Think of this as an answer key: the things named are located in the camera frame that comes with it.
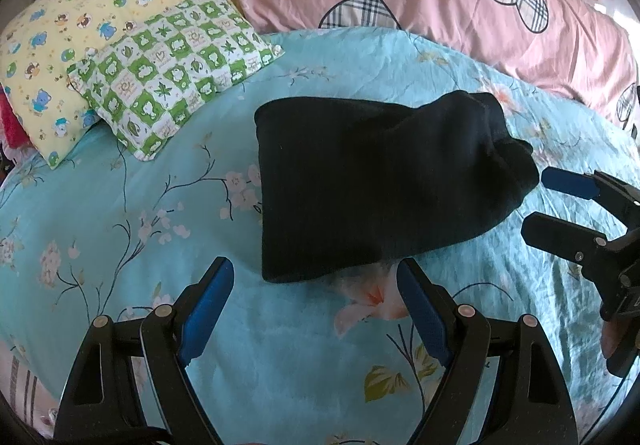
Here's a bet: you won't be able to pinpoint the green checked pillow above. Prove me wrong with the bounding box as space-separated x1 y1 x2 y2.
66 0 286 162

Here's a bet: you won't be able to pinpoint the black pants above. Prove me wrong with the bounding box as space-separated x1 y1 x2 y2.
252 90 541 283

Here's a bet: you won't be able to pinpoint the pink striped bedsheet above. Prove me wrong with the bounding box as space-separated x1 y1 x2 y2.
0 345 58 441

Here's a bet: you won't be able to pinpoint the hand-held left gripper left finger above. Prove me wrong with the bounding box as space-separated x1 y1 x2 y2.
52 256 236 445

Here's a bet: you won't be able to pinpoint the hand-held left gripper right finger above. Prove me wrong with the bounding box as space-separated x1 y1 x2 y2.
395 257 581 445

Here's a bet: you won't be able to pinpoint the teal floral blanket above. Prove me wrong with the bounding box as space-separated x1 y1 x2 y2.
0 27 640 445

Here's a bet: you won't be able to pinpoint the person's right hand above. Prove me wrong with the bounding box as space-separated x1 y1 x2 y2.
601 319 628 362

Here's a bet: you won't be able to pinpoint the red cloth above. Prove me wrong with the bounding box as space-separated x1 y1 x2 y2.
0 87 32 153

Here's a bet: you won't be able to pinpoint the yellow cartoon print pillow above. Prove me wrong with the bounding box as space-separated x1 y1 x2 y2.
0 0 231 170

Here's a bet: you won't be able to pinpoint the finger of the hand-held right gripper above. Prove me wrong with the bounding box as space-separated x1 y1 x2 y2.
541 166 640 231
520 212 609 268

